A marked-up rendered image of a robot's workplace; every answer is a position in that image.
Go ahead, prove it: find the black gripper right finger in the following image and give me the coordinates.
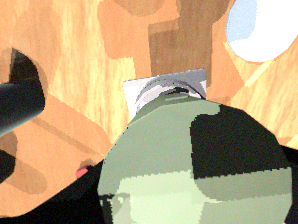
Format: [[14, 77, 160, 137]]
[[280, 144, 298, 224]]

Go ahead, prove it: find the white round dish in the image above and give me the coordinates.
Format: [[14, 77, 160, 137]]
[[225, 0, 298, 62]]

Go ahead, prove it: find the red toy car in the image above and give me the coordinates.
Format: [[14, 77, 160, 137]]
[[76, 166, 92, 179]]

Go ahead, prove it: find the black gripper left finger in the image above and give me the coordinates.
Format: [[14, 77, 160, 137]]
[[0, 159, 106, 224]]

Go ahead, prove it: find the white balance beam with end pans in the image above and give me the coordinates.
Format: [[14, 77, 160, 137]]
[[122, 68, 207, 120]]

